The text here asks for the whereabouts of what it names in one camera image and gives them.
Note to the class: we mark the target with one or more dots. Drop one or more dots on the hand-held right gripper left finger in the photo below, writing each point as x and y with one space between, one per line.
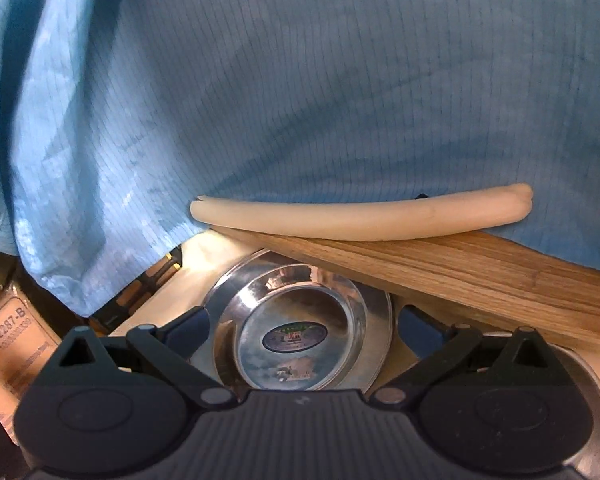
192 331

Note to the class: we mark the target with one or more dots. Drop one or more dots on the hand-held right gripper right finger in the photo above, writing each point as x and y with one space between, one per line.
416 327

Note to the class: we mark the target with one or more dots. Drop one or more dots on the stainless steel bowl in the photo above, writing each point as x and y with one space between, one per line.
380 310
295 330

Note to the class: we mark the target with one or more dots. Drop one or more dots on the light wooden plank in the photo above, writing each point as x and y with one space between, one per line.
480 280

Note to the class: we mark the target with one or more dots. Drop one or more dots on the cream wooden stick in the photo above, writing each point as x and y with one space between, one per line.
360 212

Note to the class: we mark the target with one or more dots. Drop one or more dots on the labelled cardboard box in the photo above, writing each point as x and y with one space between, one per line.
10 340

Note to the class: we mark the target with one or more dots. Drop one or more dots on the stainless steel plate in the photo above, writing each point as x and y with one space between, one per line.
587 400

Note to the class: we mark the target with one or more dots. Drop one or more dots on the blue striped coat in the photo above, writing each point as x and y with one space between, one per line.
290 85

